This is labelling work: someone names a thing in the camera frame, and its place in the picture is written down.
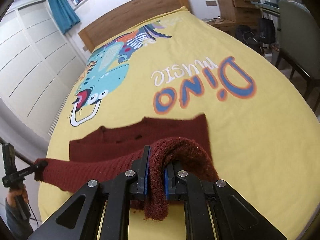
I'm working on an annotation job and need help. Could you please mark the wall socket plate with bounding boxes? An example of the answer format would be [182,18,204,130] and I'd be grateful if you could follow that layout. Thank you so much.
[206,0,217,7]

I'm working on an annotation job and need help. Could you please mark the yellow dinosaur print bedspread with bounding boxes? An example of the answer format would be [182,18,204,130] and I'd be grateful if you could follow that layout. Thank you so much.
[39,7,319,239]

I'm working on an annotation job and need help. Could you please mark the wooden drawer cabinet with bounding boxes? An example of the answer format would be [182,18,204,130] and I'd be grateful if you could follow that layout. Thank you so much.
[208,0,261,37]

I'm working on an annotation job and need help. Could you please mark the person's left hand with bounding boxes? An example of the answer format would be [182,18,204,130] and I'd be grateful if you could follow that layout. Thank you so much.
[6,185,29,208]

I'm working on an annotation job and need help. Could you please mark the white wardrobe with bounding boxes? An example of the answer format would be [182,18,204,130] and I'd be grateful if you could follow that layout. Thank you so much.
[1,2,85,141]

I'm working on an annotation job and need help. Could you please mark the left grey sleeve forearm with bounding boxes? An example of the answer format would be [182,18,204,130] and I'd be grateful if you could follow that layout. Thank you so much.
[5,201,34,240]

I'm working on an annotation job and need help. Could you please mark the teal curtain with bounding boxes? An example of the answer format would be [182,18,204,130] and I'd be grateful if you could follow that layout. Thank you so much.
[47,0,81,34]

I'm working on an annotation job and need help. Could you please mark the wooden headboard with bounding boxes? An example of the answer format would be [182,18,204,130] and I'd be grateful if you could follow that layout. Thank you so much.
[78,0,191,52]

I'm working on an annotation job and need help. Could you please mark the dark red knitted sweater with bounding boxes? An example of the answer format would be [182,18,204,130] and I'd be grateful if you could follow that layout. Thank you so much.
[35,114,219,220]

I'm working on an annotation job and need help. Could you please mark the grey-green chair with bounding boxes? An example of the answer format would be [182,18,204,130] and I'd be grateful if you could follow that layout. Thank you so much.
[275,0,319,100]

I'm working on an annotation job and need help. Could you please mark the black bag on floor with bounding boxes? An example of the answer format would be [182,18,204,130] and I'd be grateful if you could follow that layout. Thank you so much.
[235,25,264,56]

